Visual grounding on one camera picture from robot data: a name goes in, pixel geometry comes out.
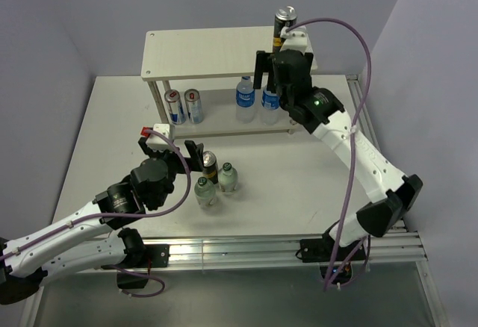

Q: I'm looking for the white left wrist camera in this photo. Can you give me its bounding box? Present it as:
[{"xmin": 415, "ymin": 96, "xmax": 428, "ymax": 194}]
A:
[{"xmin": 140, "ymin": 123, "xmax": 175, "ymax": 151}]

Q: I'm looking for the Pocari Sweat bottle blue cap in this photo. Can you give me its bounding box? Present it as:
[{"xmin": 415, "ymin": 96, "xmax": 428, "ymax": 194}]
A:
[{"xmin": 260, "ymin": 86, "xmax": 280, "ymax": 125}]

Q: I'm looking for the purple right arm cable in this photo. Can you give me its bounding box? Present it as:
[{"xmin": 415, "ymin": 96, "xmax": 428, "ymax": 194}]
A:
[{"xmin": 285, "ymin": 18, "xmax": 373, "ymax": 293}]

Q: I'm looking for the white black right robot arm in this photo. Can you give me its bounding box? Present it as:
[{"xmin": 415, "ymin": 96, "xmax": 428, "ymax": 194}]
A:
[{"xmin": 254, "ymin": 50, "xmax": 423, "ymax": 260}]

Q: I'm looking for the clear glass bottle green cap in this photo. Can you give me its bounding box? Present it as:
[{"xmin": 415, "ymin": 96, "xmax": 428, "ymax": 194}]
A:
[{"xmin": 218, "ymin": 162, "xmax": 238, "ymax": 193}]

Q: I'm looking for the aluminium mounting rail frame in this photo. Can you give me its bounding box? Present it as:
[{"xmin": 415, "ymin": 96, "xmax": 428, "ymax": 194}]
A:
[{"xmin": 21, "ymin": 78, "xmax": 448, "ymax": 326}]

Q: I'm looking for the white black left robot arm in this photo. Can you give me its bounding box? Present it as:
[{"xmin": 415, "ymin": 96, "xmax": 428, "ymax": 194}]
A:
[{"xmin": 1, "ymin": 137, "xmax": 204, "ymax": 305}]

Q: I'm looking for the white two-tier wooden shelf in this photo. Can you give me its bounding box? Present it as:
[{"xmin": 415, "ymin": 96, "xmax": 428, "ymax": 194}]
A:
[{"xmin": 141, "ymin": 26, "xmax": 299, "ymax": 139}]

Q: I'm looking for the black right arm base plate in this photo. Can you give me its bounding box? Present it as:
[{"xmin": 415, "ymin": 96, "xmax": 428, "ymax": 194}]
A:
[{"xmin": 295, "ymin": 238, "xmax": 359, "ymax": 263}]

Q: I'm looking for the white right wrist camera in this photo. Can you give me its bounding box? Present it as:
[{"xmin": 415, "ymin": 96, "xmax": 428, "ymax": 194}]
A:
[{"xmin": 280, "ymin": 26, "xmax": 308, "ymax": 54}]

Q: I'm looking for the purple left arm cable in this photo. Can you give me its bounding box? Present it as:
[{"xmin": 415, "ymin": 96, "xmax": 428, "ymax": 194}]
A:
[{"xmin": 0, "ymin": 128, "xmax": 192, "ymax": 298}]

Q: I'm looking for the blue silver energy can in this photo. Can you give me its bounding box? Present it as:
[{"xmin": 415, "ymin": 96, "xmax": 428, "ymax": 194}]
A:
[
  {"xmin": 184, "ymin": 89, "xmax": 204, "ymax": 124},
  {"xmin": 164, "ymin": 90, "xmax": 186, "ymax": 125}
]

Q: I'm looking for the dark can yellow band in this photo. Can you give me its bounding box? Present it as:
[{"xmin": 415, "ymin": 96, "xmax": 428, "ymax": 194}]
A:
[{"xmin": 272, "ymin": 6, "xmax": 297, "ymax": 53}]

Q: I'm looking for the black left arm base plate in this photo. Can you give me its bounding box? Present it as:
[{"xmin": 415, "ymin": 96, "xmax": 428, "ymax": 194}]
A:
[{"xmin": 101, "ymin": 244, "xmax": 170, "ymax": 293}]

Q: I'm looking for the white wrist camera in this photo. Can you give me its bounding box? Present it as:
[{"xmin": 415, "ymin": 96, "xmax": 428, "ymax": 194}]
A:
[
  {"xmin": 280, "ymin": 26, "xmax": 308, "ymax": 54},
  {"xmin": 140, "ymin": 123, "xmax": 175, "ymax": 151}
]

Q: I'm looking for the dark can silver top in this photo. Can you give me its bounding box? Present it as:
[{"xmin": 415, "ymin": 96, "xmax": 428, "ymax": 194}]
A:
[{"xmin": 202, "ymin": 151, "xmax": 218, "ymax": 184}]

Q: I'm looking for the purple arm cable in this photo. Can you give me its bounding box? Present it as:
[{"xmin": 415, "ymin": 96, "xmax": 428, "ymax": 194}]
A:
[
  {"xmin": 285, "ymin": 18, "xmax": 373, "ymax": 293},
  {"xmin": 0, "ymin": 128, "xmax": 192, "ymax": 298}
]

